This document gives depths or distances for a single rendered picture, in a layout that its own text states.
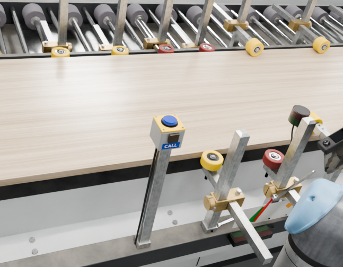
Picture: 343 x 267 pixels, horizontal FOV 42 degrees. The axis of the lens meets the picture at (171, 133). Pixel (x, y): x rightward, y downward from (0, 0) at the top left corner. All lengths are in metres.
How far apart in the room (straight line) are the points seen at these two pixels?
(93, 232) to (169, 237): 0.28
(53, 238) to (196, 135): 0.64
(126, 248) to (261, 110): 0.85
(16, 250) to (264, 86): 1.29
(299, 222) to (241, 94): 1.30
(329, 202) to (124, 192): 0.99
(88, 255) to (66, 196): 0.22
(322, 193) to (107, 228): 1.04
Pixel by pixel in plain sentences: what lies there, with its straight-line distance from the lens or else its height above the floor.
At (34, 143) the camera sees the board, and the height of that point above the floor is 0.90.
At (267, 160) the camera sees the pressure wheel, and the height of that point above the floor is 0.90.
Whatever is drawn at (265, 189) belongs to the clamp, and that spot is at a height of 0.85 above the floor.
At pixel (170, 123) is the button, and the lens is 1.20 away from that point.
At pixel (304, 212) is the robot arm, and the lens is 0.81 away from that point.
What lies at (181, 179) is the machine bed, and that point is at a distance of 1.74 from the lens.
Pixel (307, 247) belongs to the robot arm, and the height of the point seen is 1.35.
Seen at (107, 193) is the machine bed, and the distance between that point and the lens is 1.64.
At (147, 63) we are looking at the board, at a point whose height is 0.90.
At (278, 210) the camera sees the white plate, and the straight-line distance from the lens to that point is 1.78.
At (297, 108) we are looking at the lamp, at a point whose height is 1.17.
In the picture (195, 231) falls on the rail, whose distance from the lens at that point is 1.66.
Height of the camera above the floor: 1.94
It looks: 37 degrees down
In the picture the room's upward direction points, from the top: 13 degrees clockwise
